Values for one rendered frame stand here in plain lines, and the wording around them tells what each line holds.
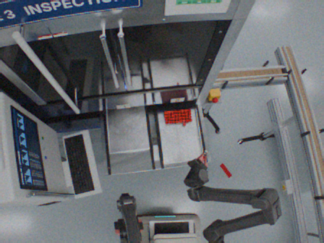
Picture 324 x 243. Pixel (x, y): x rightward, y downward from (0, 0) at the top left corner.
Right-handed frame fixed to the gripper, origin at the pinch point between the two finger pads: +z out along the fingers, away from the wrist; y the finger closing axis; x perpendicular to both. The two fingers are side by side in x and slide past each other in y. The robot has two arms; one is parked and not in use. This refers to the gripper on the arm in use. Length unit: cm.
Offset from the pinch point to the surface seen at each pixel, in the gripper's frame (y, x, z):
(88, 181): 28, 69, -27
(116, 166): 23, 53, -12
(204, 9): 54, -57, -8
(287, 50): -8, -34, 116
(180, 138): 6.5, 27.9, 22.0
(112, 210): -17, 139, -6
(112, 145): 34, 53, -3
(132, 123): 35, 43, 14
